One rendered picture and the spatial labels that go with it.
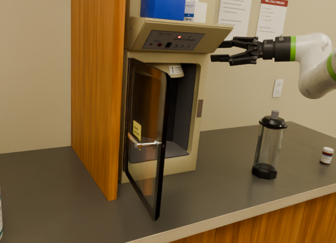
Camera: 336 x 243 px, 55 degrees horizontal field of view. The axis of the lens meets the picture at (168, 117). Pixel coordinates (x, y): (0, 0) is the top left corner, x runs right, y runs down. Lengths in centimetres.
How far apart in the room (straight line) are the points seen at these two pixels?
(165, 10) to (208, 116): 98
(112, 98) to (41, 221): 40
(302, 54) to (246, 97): 79
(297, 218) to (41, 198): 96
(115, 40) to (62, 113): 64
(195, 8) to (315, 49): 45
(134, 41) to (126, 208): 51
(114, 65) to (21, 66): 56
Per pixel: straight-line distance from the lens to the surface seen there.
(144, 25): 94
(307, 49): 125
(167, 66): 115
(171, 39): 103
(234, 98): 192
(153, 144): 83
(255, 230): 128
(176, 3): 99
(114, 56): 93
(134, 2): 104
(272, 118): 131
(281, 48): 124
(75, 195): 112
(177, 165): 126
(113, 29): 93
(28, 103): 144
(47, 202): 110
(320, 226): 161
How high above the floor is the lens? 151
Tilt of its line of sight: 17 degrees down
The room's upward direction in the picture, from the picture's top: 5 degrees clockwise
